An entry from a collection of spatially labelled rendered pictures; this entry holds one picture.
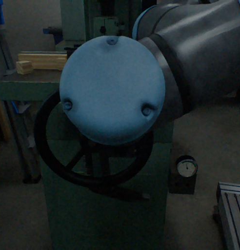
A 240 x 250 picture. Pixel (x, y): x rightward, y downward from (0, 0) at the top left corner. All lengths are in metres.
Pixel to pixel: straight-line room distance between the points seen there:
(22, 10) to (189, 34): 3.20
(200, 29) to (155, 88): 0.06
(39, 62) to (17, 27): 2.44
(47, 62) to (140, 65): 0.80
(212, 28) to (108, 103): 0.10
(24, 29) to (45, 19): 0.28
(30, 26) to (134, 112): 3.21
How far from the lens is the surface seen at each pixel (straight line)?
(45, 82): 0.79
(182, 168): 0.80
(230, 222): 1.31
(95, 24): 0.84
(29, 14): 3.35
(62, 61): 0.92
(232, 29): 0.22
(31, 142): 1.86
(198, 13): 0.23
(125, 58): 0.17
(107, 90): 0.17
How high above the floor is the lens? 1.09
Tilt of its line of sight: 25 degrees down
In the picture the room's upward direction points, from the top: straight up
